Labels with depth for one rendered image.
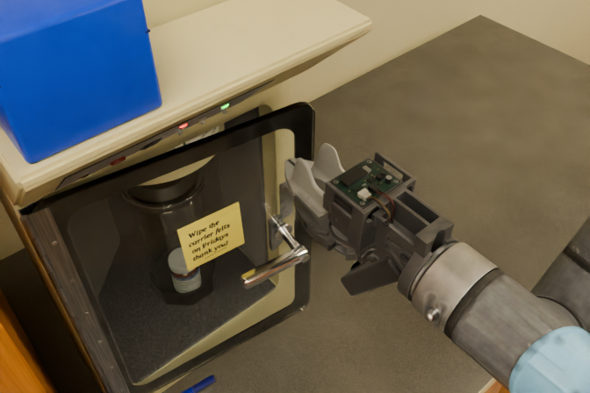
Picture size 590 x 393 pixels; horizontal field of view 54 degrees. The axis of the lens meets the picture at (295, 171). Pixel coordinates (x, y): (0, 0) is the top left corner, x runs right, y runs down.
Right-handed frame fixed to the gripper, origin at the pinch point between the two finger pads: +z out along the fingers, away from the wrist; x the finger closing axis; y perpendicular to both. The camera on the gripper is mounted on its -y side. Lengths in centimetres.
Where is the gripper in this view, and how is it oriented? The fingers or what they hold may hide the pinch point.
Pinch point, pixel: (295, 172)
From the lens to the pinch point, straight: 65.3
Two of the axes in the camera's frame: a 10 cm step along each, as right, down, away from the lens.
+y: 0.0, -7.2, -6.9
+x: -7.7, 4.4, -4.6
